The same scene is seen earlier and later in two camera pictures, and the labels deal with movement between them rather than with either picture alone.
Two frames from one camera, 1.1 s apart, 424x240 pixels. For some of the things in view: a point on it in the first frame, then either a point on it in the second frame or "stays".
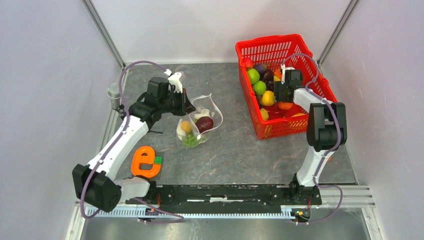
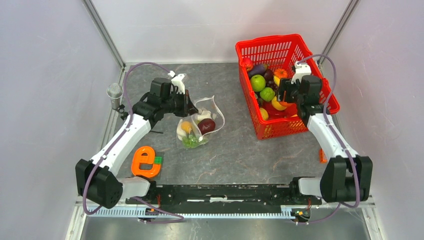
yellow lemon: x=268 y=98 to x=277 y=105
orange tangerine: x=285 y=105 stays
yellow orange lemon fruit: x=186 y=125 stays
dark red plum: x=203 y=123 stays
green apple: x=254 y=75 to x=258 y=83
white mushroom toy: x=205 y=112 stays
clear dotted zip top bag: x=193 y=131 stays
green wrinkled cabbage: x=259 y=88 to x=267 y=94
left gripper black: x=186 y=107 stays
